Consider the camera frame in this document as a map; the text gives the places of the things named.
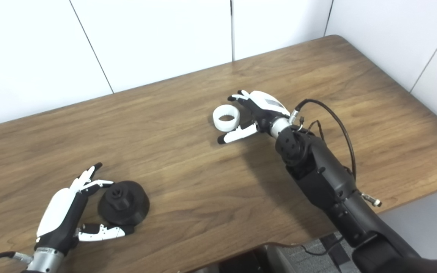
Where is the black robot torso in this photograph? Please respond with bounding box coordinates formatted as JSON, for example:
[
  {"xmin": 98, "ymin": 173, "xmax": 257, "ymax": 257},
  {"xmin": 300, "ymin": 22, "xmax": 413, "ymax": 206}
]
[{"xmin": 200, "ymin": 245, "xmax": 306, "ymax": 273}]

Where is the round black plastic part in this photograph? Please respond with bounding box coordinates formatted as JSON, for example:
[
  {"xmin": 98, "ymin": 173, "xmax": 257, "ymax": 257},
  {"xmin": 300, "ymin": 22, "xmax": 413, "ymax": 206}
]
[{"xmin": 97, "ymin": 181, "xmax": 151, "ymax": 227}]

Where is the right arm thin wire bundle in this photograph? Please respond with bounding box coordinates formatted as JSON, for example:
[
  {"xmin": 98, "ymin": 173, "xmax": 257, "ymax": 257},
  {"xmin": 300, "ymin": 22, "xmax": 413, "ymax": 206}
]
[{"xmin": 298, "ymin": 118, "xmax": 325, "ymax": 143}]

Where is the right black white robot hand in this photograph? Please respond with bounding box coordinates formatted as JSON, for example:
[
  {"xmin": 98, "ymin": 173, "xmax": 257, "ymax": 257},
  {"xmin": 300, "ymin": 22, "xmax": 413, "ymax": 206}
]
[{"xmin": 218, "ymin": 90, "xmax": 290, "ymax": 145}]

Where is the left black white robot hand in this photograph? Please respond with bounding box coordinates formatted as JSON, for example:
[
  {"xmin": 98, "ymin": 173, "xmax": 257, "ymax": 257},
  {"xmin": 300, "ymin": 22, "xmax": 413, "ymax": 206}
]
[{"xmin": 36, "ymin": 163, "xmax": 135, "ymax": 256}]

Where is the white toothed plastic ring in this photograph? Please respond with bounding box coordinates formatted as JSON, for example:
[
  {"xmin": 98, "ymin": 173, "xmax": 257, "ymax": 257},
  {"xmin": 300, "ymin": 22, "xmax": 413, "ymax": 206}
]
[{"xmin": 213, "ymin": 105, "xmax": 241, "ymax": 132}]

